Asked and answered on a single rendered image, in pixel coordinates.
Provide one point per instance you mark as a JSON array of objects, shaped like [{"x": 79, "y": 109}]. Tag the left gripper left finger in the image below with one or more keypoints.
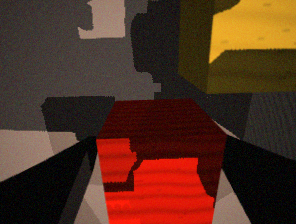
[{"x": 52, "y": 191}]

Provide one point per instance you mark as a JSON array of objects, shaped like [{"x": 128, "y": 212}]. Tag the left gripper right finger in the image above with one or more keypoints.
[{"x": 264, "y": 182}]

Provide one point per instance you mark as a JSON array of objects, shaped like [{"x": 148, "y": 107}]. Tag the yellow cube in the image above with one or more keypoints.
[{"x": 238, "y": 46}]

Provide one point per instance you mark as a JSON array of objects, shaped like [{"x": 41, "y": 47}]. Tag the red cube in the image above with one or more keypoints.
[{"x": 160, "y": 162}]

